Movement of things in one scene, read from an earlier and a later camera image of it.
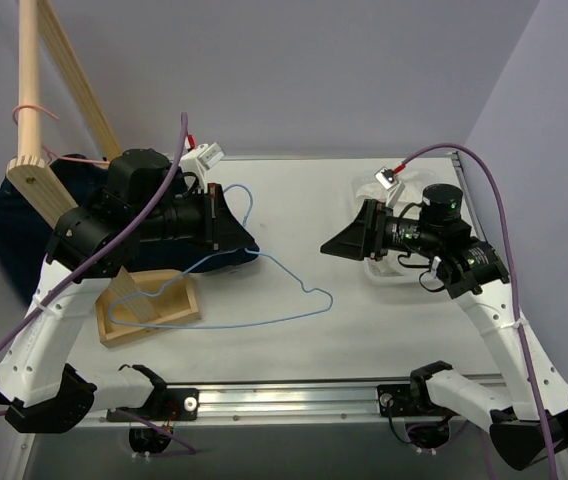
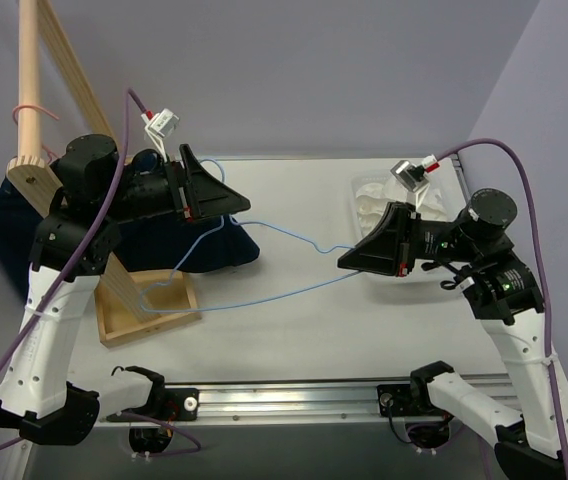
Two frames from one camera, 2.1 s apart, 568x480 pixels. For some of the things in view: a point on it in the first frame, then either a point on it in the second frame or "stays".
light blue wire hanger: [331, 302] → [245, 297]
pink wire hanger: [51, 155] stays
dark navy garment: [21, 236] stays
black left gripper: [212, 216] → [182, 189]
